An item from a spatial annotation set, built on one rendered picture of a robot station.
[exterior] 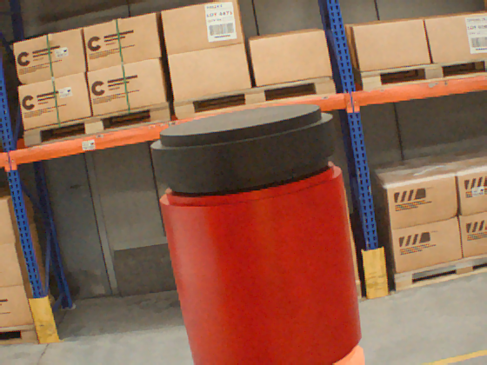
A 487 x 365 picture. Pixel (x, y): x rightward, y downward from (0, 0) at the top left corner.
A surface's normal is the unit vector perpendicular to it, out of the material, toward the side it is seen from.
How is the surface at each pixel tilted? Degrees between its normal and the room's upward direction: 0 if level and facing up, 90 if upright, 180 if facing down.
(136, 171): 90
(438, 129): 90
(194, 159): 90
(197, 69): 90
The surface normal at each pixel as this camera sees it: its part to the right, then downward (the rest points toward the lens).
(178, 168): -0.72, 0.23
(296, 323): 0.22, 0.12
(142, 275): 0.00, 0.16
